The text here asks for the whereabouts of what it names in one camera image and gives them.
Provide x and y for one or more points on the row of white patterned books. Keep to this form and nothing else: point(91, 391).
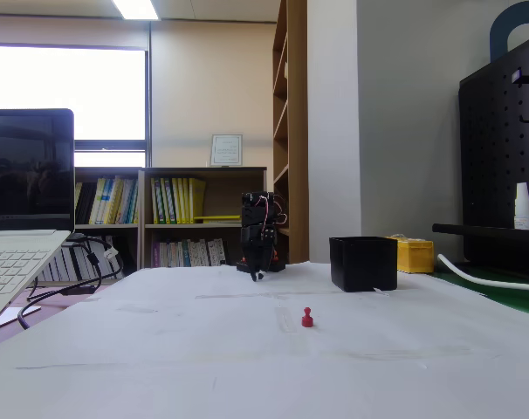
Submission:
point(190, 253)

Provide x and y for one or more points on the dark blue arch shape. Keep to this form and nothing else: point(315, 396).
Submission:
point(502, 26)

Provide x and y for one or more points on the row of yellow books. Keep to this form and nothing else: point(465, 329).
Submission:
point(177, 201)

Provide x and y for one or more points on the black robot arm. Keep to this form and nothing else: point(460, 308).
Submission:
point(253, 214)

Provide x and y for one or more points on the white dropper bottle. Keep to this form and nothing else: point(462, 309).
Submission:
point(524, 214)

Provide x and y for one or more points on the framed white certificate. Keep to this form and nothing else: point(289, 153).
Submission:
point(226, 150)

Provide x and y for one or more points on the row of white binders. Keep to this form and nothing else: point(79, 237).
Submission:
point(66, 268)

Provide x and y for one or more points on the ceiling light panel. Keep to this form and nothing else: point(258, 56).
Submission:
point(135, 8)

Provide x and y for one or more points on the white paper slip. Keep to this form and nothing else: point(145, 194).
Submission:
point(15, 315)

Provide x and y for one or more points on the black square container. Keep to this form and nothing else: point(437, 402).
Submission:
point(362, 264)

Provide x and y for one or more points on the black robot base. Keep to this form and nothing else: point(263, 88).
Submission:
point(278, 265)

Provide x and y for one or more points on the flat yellow book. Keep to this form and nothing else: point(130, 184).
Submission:
point(216, 217)

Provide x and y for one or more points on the orange and black clamp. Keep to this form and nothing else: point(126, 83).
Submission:
point(242, 261)

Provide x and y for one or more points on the white laptop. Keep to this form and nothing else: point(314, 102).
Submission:
point(24, 174)

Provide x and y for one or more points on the small red pawn piece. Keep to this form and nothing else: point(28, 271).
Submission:
point(307, 320)

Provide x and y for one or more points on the low wooden bookshelf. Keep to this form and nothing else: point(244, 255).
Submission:
point(221, 172)

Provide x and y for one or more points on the white paper sheets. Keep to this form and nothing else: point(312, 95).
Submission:
point(203, 349)

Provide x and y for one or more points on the row of mixed colour books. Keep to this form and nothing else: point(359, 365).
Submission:
point(109, 201)

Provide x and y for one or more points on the tall wooden bookshelf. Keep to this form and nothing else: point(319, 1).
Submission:
point(297, 131)

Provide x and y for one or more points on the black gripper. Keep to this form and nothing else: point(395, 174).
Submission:
point(257, 238)

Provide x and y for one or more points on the yellow cardboard box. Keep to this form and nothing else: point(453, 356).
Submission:
point(415, 257)

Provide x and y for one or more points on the window with dark frame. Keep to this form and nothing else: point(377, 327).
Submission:
point(68, 91)

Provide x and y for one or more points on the black pegboard stand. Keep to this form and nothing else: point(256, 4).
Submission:
point(500, 166)

